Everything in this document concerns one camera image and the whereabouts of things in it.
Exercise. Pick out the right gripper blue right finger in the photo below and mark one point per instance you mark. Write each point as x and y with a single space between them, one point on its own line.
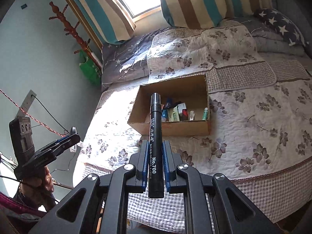
171 178

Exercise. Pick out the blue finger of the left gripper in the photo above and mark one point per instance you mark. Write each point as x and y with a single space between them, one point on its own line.
57 147
72 131

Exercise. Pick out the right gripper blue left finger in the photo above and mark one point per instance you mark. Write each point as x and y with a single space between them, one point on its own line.
137 183

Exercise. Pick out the black marker pen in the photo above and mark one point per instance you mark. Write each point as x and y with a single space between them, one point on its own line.
156 186

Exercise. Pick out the purple jacket forearm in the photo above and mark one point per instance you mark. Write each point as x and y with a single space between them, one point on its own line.
19 214

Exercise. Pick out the person's left hand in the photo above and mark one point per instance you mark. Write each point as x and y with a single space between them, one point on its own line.
27 186

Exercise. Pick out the green wet wipes pack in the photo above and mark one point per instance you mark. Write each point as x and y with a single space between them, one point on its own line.
175 114

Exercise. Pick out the blue red tissue pack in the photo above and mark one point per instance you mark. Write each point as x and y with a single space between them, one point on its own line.
164 115

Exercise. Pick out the white square box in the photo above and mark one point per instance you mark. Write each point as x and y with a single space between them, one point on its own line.
181 107

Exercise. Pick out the green white tube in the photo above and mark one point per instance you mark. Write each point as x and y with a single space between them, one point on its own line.
205 114

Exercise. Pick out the brown cardboard box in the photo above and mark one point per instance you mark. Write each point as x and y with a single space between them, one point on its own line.
189 90

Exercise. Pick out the blue cap glue tube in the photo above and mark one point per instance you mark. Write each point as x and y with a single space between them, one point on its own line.
169 103

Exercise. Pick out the green shopping bag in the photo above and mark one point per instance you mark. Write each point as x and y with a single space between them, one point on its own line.
89 69

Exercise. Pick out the floral quilted bedspread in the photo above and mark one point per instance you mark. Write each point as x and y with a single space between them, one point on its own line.
260 116

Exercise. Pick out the grey star pattern pillow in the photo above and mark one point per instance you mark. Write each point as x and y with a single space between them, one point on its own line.
127 61

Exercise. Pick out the red wooden coat rack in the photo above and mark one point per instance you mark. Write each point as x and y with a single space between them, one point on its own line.
70 30

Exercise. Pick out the striped curtain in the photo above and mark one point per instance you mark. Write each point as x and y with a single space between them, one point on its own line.
108 21

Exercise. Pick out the navy star pillow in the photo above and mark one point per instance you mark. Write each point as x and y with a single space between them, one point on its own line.
282 25

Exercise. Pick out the wall power socket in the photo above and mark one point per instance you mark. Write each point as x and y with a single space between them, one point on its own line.
27 102

